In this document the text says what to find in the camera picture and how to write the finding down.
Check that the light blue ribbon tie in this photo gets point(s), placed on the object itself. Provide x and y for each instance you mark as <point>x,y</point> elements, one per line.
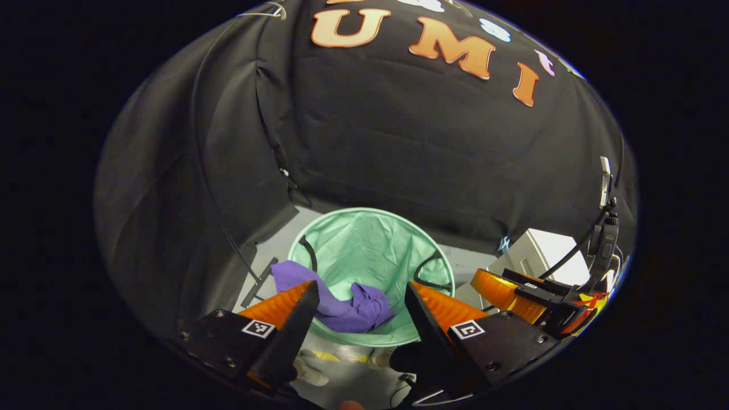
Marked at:
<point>504,245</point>

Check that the white box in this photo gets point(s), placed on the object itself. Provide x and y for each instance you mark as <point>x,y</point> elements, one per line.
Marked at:
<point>547,245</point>

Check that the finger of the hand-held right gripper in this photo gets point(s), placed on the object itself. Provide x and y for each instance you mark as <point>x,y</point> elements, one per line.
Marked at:
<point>547,293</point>
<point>501,293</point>

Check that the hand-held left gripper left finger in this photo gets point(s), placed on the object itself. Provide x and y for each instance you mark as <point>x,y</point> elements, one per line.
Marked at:
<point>296,330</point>

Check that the green laundry hamper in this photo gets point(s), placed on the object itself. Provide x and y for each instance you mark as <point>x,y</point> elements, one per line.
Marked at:
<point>370,245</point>

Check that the black clothes rack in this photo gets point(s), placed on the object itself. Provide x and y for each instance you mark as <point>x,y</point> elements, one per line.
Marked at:
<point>259,283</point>

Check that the black backdrop cloth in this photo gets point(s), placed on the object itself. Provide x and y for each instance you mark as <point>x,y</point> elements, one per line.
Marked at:
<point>398,142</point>

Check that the white sneaker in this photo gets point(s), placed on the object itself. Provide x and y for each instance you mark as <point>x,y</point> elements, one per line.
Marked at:
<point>383,359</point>
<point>313,373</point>

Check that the black clamp mount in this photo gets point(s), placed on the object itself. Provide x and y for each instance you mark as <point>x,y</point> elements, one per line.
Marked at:
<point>608,239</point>

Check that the purple ribbed jacket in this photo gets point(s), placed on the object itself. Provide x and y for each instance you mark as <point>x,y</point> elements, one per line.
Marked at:
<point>364,310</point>

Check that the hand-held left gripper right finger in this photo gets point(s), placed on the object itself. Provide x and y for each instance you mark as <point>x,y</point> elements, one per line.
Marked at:
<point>427,327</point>

